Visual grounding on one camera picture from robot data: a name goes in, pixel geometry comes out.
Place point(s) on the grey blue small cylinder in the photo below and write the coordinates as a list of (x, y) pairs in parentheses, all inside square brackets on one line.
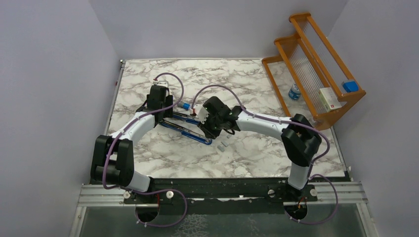
[(185, 106)]

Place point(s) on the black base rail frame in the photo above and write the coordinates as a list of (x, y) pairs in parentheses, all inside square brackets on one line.
[(225, 196)]

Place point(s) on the blue lidded small jar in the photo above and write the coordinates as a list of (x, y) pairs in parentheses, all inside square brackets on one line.
[(294, 92)]

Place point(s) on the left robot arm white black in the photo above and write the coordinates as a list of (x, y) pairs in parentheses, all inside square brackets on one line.
[(113, 158)]

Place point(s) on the orange wooden tiered rack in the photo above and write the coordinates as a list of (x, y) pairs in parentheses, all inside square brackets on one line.
[(313, 64)]

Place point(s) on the blue black stapler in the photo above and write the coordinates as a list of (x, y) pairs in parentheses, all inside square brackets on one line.
[(187, 118)]

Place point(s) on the white red carton box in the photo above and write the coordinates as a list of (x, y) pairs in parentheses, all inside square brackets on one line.
[(329, 99)]

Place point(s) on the blue block on rack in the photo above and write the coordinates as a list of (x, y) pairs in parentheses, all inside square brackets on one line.
[(350, 86)]

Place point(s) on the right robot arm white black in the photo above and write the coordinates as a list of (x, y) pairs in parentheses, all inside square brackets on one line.
[(300, 140)]

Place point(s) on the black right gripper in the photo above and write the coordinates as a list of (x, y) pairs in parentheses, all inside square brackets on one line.
[(204, 128)]

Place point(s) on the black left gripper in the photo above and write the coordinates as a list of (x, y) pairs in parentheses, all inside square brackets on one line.
[(168, 100)]

